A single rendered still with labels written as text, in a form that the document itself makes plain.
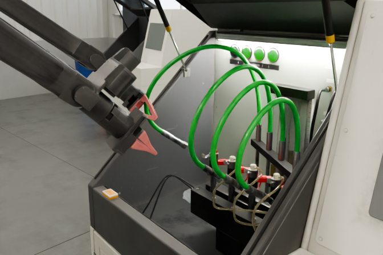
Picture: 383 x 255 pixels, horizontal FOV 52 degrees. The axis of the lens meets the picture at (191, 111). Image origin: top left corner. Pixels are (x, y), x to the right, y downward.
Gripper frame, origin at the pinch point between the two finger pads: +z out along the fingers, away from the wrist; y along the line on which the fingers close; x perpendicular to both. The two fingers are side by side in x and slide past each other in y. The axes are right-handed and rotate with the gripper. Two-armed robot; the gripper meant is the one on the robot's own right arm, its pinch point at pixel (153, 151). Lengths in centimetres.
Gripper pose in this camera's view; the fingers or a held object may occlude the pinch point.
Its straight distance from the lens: 90.4
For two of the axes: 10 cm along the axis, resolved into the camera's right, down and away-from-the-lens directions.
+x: -4.0, -2.2, 8.9
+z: 6.5, 6.1, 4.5
